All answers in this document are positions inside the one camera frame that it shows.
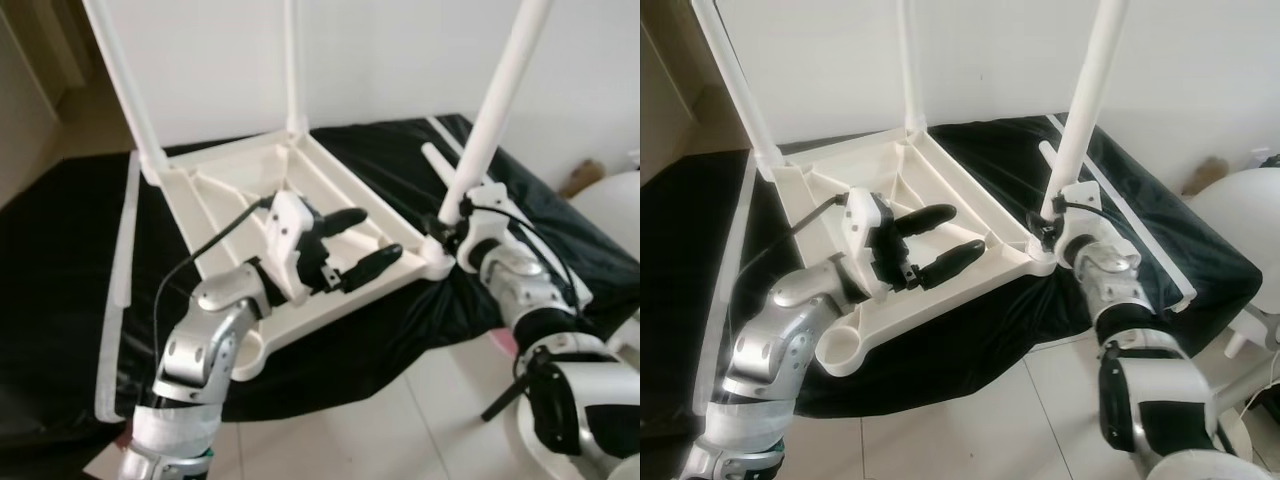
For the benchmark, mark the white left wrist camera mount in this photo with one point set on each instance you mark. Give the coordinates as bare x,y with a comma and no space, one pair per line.
290,235
865,225

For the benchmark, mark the white rounded plastic appliance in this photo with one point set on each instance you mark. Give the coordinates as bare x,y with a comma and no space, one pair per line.
1240,220
615,210

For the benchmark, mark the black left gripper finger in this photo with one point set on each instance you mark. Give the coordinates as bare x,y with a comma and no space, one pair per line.
950,266
345,222
928,220
372,268

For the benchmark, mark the black table cloth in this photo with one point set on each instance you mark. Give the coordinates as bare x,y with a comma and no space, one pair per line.
690,250
60,250

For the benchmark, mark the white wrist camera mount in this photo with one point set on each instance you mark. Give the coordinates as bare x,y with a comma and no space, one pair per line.
290,235
865,225
1080,225
490,225

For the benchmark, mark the white plastic children table top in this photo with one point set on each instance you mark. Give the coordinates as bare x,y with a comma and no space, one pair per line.
830,190
210,190

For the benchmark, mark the black metal table leg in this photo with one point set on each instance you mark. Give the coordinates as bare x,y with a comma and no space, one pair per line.
505,398

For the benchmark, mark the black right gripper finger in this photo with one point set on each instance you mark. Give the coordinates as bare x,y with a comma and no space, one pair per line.
1039,224
434,227

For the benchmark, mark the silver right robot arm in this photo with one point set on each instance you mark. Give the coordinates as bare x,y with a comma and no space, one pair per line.
520,280
1110,275

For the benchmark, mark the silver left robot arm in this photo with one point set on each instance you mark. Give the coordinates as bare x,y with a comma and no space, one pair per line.
200,350
770,350

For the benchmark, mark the brown object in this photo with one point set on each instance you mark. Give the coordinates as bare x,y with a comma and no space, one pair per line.
1205,175
580,178

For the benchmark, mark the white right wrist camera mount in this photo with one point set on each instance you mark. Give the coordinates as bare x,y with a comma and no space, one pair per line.
490,225
1080,225

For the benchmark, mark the white plastic table leg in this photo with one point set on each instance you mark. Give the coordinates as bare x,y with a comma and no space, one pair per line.
128,90
742,90
910,70
1048,155
293,70
1087,100
493,110
437,160

